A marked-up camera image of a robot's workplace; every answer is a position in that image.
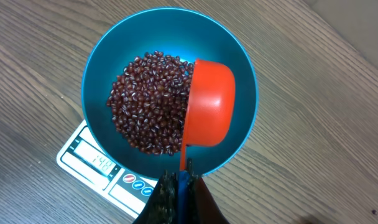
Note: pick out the blue bowl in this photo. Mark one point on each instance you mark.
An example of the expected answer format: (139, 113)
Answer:
(179, 32)

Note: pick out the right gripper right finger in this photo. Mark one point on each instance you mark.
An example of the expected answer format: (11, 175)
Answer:
(202, 208)

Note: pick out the white digital kitchen scale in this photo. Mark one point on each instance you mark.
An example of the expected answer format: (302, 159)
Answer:
(83, 158)

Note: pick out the red beans in bowl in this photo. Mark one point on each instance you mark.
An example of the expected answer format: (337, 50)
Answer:
(149, 102)

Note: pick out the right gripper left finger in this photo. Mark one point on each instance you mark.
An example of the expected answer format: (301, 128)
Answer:
(161, 205)

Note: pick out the red measuring scoop blue handle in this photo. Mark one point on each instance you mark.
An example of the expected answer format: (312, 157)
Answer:
(208, 116)

